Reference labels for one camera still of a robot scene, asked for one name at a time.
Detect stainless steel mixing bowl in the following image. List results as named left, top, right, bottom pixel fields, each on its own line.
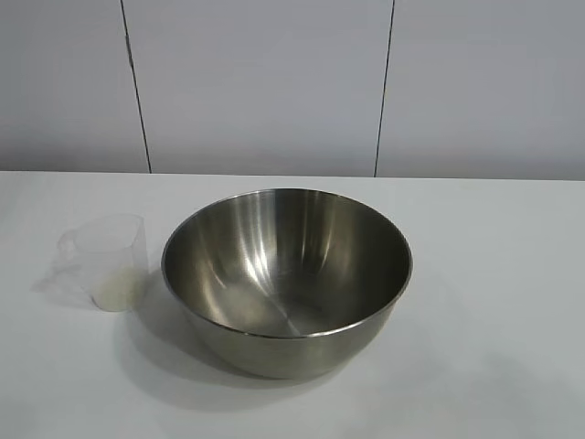
left=161, top=186, right=415, bottom=380

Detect clear plastic measuring cup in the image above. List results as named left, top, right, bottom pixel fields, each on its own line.
left=30, top=214, right=148, bottom=315

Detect white rice grains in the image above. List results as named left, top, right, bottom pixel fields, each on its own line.
left=90, top=268, right=141, bottom=315

